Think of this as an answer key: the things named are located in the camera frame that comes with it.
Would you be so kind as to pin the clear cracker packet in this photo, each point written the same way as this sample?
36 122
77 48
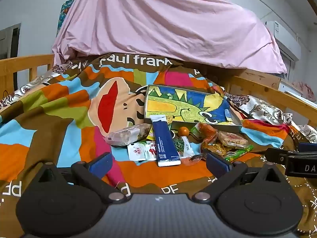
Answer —
126 135

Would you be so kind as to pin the grey door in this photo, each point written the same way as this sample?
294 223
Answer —
10 42

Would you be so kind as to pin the golden snack packet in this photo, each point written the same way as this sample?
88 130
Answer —
215 148

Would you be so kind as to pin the blue stick packet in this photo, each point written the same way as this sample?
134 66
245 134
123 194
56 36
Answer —
163 141

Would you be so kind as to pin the pink bed sheet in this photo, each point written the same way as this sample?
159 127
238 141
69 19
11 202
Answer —
161 24

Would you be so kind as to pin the red white cracker packet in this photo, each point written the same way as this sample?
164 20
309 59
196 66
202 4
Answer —
231 140

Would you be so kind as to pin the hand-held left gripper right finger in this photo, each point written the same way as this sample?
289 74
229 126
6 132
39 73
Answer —
218 164

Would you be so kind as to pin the orange snack packet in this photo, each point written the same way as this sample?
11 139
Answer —
205 131

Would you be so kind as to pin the teal floral cloth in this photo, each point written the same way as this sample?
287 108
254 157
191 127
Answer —
65 10

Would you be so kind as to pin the white air conditioner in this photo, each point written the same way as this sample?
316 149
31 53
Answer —
284 34

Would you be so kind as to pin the white red snack packet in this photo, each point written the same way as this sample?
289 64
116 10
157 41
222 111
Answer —
141 151

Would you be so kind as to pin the white green seaweed packet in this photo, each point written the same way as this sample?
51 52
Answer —
184 147

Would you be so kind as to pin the small clear candy wrapper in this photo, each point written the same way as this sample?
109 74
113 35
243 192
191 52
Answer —
195 158

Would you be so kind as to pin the orange fruit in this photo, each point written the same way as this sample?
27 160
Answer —
183 131

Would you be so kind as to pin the yellow green snack packet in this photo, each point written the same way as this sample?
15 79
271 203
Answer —
149 133

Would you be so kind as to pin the grey tray with dinosaur drawing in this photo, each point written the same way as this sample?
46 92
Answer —
193 104

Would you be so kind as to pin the colourful patchwork printed blanket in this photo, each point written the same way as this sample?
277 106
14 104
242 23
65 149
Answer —
62 119

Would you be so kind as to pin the green candy stick packet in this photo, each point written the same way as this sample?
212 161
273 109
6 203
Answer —
241 152

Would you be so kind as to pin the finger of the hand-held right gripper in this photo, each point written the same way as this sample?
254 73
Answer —
277 155

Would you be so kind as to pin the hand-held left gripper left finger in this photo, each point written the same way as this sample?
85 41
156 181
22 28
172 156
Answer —
101 164

